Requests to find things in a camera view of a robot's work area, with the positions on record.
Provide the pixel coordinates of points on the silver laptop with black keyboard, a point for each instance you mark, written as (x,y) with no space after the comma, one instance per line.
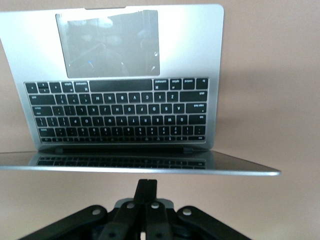
(187,50)

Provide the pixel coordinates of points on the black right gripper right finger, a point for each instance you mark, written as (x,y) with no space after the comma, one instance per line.
(162,225)

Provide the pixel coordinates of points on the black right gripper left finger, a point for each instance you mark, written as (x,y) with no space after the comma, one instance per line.
(125,225)

